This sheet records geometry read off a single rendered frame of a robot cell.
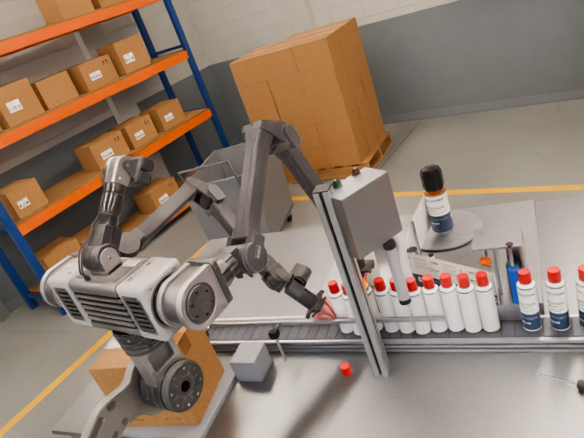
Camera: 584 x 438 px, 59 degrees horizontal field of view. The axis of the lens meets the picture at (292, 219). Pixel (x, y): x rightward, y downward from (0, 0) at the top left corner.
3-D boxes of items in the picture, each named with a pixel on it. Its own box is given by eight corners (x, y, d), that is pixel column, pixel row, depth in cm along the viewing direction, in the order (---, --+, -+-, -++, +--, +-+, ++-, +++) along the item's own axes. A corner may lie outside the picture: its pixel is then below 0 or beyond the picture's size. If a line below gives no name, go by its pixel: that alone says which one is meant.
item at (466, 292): (482, 322, 162) (472, 269, 153) (482, 334, 158) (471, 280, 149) (466, 322, 164) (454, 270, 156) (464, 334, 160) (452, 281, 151)
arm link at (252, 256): (237, 115, 144) (263, 104, 137) (271, 134, 153) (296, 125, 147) (216, 271, 130) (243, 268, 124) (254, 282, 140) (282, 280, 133)
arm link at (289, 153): (255, 140, 148) (282, 131, 141) (262, 128, 151) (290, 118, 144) (329, 240, 169) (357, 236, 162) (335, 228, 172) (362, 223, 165)
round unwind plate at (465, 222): (484, 208, 221) (483, 205, 220) (481, 248, 196) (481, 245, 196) (412, 216, 234) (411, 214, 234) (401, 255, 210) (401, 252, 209)
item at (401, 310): (417, 323, 171) (403, 274, 163) (414, 335, 167) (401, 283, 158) (401, 324, 173) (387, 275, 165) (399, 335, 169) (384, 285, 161)
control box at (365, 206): (403, 229, 146) (388, 170, 138) (360, 261, 139) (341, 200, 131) (379, 222, 154) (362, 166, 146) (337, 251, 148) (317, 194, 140)
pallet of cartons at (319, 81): (393, 142, 573) (361, 15, 515) (370, 176, 511) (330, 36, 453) (300, 155, 636) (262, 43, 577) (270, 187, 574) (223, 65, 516)
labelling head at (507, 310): (532, 293, 166) (521, 225, 155) (534, 320, 156) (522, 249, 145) (486, 295, 172) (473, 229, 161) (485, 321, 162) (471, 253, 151)
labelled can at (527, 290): (541, 321, 155) (533, 265, 146) (542, 332, 151) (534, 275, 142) (522, 321, 157) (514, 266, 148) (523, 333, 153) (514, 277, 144)
